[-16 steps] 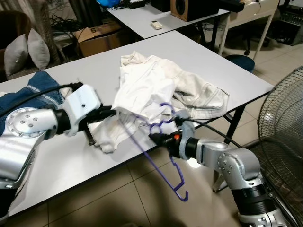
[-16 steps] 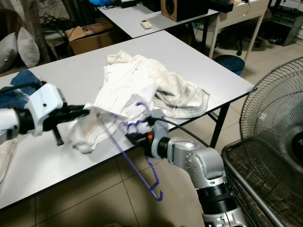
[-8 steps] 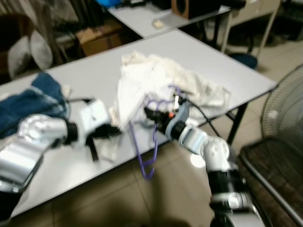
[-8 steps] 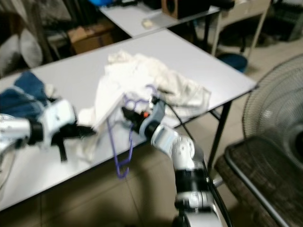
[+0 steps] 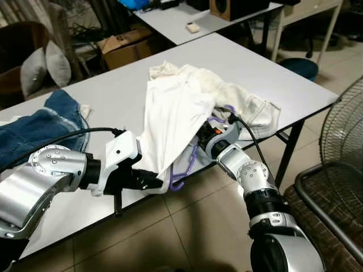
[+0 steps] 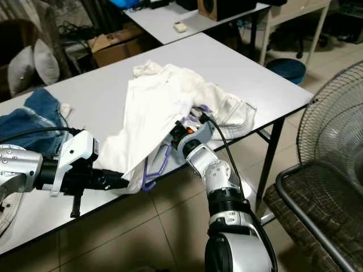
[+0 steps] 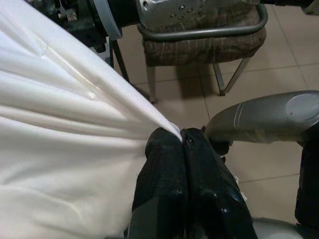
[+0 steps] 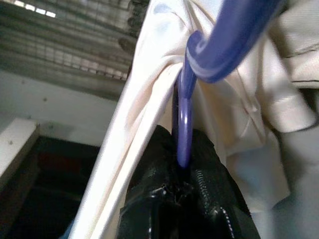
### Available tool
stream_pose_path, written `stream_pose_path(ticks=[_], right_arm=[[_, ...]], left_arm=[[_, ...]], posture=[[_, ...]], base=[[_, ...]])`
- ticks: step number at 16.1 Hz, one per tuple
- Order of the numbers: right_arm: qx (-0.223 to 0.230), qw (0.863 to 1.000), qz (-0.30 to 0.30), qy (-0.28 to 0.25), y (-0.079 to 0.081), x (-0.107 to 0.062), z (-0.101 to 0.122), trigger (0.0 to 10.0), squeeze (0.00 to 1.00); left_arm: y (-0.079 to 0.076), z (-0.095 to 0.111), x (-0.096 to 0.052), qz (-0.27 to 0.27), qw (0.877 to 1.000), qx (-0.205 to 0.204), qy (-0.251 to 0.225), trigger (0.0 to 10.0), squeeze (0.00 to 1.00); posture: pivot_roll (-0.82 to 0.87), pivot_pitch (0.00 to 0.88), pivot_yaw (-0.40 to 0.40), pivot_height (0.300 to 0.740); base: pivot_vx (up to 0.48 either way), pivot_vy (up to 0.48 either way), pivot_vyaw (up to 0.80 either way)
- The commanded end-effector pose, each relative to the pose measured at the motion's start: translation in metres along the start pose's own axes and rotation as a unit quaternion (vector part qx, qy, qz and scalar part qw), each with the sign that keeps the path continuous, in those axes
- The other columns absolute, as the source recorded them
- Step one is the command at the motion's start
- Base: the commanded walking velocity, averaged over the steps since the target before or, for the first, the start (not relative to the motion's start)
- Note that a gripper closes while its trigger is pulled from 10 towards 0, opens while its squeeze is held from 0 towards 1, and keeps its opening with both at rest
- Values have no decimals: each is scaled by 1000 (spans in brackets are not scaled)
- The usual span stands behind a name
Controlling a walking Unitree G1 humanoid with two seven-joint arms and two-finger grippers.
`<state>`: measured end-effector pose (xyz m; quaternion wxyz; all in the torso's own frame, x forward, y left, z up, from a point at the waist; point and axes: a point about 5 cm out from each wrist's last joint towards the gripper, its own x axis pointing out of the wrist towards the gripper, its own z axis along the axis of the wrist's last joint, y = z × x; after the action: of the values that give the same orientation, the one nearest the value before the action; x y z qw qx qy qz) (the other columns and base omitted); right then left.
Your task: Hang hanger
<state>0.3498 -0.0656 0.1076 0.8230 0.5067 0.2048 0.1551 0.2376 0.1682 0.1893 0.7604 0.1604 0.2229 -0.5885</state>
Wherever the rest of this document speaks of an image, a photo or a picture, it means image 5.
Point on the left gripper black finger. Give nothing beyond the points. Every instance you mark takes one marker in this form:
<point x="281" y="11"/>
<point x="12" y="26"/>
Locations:
<point x="118" y="205"/>
<point x="150" y="182"/>

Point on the purple plastic hanger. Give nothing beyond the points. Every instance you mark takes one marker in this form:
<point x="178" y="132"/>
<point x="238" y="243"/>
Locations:
<point x="176" y="184"/>

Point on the blue denim jeans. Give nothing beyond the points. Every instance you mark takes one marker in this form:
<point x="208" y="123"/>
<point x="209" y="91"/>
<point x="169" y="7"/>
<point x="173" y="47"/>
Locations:
<point x="34" y="127"/>

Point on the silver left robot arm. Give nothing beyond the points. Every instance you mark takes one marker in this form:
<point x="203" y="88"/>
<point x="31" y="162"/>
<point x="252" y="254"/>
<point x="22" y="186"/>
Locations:
<point x="34" y="187"/>

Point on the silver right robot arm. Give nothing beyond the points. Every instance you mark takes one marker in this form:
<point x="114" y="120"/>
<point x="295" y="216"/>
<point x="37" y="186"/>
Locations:
<point x="252" y="175"/>

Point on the cream denim garment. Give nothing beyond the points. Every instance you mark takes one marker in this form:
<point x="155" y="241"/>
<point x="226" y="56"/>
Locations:
<point x="255" y="110"/>

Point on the grey table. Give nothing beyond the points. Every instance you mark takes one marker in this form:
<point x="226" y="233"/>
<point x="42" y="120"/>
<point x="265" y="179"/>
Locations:
<point x="113" y="85"/>

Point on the small white box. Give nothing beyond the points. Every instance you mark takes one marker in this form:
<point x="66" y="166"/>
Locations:
<point x="193" y="28"/>

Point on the teal round stool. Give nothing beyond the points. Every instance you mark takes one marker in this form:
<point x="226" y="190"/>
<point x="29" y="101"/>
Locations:
<point x="299" y="68"/>

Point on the large cardboard box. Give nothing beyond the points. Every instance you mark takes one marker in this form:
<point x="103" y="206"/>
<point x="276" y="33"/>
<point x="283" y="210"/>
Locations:
<point x="125" y="51"/>

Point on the white long table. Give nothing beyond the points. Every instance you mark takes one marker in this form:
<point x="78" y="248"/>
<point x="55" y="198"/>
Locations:
<point x="170" y="22"/>

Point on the brown wicker chair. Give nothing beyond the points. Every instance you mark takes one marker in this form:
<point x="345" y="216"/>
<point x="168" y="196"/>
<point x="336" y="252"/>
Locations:
<point x="317" y="226"/>

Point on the wooden speaker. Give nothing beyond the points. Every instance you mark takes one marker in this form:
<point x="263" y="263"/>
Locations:
<point x="238" y="8"/>

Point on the grey pillow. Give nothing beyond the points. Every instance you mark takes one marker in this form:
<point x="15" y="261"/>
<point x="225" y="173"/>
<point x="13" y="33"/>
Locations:
<point x="58" y="65"/>
<point x="33" y="73"/>

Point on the blue object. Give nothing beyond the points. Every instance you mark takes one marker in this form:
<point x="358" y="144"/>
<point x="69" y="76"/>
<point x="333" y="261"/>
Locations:
<point x="133" y="4"/>

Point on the white desk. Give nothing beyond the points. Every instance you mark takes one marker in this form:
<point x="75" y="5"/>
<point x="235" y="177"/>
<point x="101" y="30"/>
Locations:
<point x="309" y="7"/>

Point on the brown armchair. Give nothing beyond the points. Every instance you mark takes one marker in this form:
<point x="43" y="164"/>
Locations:
<point x="14" y="45"/>

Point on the bluish right wrist camera mount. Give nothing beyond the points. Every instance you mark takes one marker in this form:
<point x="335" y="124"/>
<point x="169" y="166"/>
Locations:
<point x="229" y="139"/>

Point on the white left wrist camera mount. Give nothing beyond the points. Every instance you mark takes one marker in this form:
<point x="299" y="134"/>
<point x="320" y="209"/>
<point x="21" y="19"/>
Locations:
<point x="122" y="150"/>

